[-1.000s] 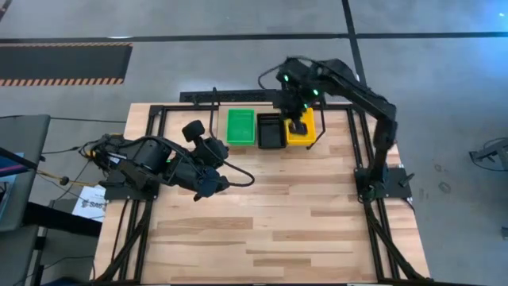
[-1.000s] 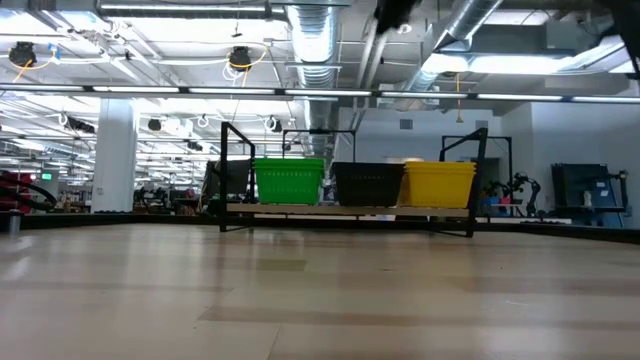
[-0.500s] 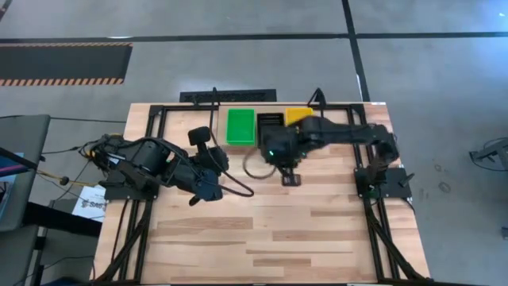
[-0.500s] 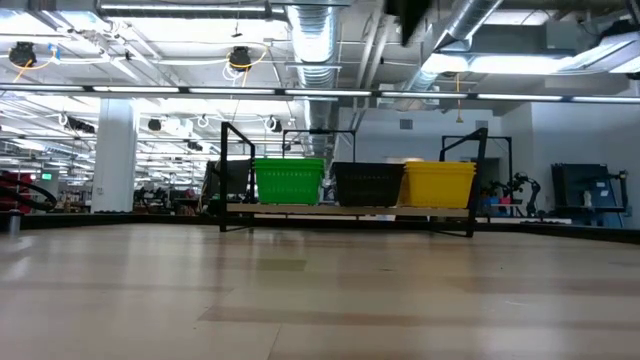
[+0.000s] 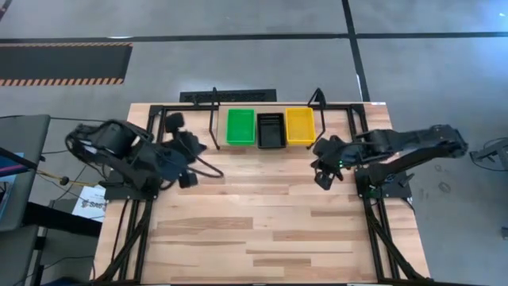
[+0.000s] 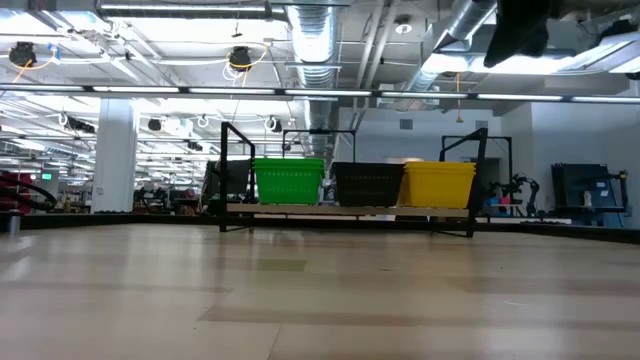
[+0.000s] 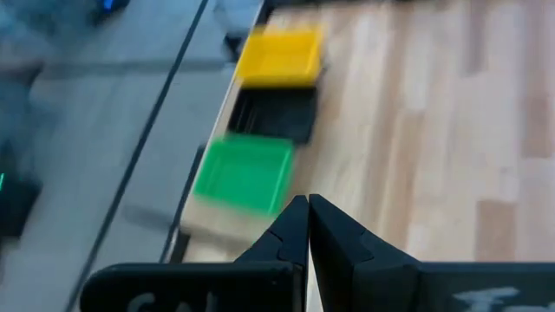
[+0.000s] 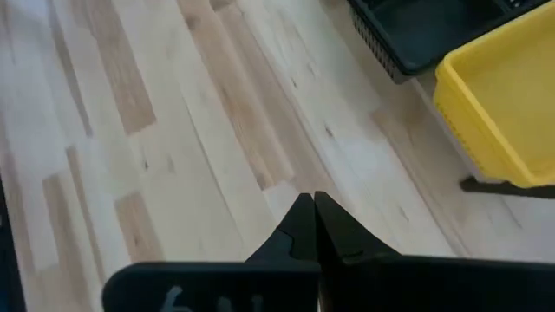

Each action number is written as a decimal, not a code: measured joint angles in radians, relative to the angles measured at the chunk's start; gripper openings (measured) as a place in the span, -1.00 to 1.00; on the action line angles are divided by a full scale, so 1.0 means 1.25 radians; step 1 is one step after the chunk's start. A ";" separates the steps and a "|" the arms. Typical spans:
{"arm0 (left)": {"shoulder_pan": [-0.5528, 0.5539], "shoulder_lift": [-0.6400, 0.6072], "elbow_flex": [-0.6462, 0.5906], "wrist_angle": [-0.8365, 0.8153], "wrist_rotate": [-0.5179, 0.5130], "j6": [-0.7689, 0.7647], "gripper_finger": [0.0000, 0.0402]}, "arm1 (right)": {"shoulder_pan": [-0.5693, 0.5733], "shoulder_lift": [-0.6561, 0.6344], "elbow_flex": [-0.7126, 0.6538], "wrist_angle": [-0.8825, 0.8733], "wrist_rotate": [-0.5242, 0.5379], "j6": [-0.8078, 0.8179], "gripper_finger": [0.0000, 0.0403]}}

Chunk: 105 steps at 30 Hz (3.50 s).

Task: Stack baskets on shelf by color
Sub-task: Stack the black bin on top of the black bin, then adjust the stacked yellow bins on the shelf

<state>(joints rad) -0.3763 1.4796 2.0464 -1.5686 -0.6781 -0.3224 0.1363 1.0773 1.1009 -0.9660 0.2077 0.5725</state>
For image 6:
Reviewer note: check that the grey metal cylinder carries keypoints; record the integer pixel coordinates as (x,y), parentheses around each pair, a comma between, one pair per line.
(14,222)

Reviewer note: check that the black metal shelf frame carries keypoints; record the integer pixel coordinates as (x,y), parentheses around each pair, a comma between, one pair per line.
(223,175)

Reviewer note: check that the wide silver ribbed duct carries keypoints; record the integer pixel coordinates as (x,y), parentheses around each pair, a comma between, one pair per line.
(314,45)

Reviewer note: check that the bright angled light panel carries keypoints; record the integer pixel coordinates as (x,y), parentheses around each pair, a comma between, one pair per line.
(610,50)

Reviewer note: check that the black aluminium table frame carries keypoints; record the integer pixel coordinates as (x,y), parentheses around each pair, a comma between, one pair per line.
(125,220)

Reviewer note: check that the long linear ceiling light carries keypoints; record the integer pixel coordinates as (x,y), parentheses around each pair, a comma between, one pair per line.
(135,89)

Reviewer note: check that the small black ceiling device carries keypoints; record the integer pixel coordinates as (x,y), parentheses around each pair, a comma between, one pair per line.
(154,124)

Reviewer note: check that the green exit sign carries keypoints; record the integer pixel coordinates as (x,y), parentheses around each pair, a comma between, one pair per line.
(46,176)

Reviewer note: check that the grey wall vent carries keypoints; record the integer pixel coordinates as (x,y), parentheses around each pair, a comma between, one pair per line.
(406,124)

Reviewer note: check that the black background robot arm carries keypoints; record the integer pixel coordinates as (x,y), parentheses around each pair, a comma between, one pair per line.
(530,187)

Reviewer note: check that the dark background workstation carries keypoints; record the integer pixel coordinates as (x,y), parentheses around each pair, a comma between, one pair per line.
(235,180)

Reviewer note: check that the dark framed ceiling light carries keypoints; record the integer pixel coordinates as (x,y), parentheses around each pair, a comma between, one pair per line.
(180,8)

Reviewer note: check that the white square column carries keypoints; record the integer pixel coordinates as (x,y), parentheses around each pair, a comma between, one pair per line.
(115,160)

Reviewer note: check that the wooden shelf board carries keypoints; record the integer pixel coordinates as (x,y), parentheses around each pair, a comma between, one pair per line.
(350,210)

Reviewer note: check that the dark blue equipment rack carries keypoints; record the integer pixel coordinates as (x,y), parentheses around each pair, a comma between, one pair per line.
(575,190)

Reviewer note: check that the white round ceiling sensor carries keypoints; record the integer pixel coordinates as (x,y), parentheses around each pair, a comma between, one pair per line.
(403,28)

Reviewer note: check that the dark red bulky object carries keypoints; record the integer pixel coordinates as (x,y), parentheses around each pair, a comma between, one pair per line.
(15,196)

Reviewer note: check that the narrow silver spiral duct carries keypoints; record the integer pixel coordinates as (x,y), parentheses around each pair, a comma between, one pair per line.
(465,20)

